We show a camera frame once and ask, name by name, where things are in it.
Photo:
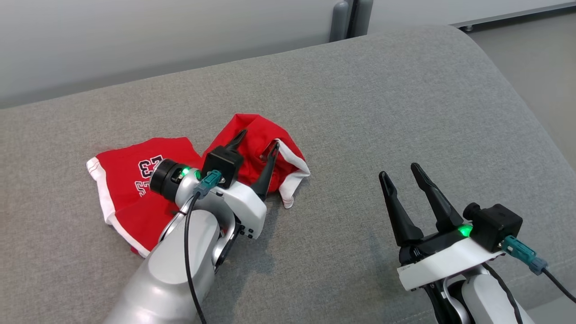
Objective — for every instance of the red shorts white trim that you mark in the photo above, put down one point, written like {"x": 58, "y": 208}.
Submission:
{"x": 121, "y": 189}

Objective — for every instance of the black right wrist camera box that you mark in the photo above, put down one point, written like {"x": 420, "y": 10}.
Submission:
{"x": 495, "y": 225}

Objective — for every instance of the narrow white partition panel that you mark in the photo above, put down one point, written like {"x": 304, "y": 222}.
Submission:
{"x": 450, "y": 9}

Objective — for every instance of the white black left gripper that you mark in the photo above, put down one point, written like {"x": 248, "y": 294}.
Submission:
{"x": 245, "y": 209}

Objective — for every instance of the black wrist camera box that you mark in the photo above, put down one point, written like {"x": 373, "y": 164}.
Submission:
{"x": 222, "y": 164}
{"x": 495, "y": 225}

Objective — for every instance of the wide white partition panel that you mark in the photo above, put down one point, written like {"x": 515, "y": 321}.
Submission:
{"x": 157, "y": 40}

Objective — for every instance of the grey partition foot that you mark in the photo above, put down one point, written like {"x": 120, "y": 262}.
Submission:
{"x": 360, "y": 18}
{"x": 339, "y": 20}

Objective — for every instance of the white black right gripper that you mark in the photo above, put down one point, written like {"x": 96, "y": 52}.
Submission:
{"x": 441, "y": 263}

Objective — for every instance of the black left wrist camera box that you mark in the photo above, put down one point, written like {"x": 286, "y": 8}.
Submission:
{"x": 222, "y": 164}

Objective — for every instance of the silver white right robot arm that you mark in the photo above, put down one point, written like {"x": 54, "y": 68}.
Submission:
{"x": 483, "y": 297}

